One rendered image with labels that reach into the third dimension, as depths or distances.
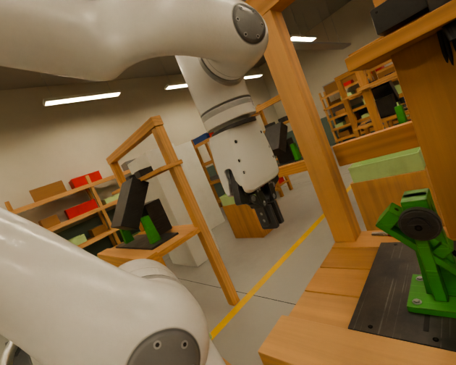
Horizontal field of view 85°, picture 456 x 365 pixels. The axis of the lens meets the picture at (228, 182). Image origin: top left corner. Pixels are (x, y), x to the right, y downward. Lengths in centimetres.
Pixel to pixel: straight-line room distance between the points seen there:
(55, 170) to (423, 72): 687
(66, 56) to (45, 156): 681
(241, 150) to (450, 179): 78
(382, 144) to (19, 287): 106
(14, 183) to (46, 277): 669
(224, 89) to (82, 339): 32
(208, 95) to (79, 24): 16
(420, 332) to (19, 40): 84
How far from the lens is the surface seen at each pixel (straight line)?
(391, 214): 70
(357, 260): 106
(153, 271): 37
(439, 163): 101
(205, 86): 37
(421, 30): 85
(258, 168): 38
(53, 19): 35
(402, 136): 108
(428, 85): 97
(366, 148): 111
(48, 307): 30
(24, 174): 703
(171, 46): 30
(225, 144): 36
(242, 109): 37
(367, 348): 73
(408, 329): 76
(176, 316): 28
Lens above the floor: 142
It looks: 6 degrees down
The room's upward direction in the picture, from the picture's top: 23 degrees counter-clockwise
